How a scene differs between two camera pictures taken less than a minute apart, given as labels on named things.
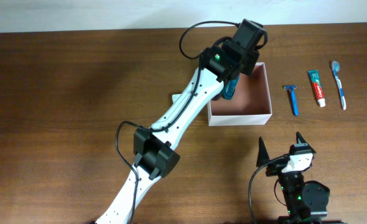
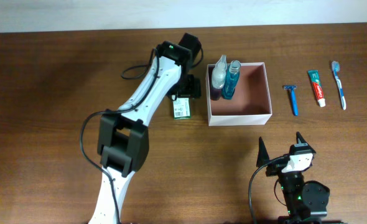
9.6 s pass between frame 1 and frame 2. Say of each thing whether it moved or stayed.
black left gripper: moved
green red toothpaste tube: stayed
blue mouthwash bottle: stayed
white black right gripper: stayed
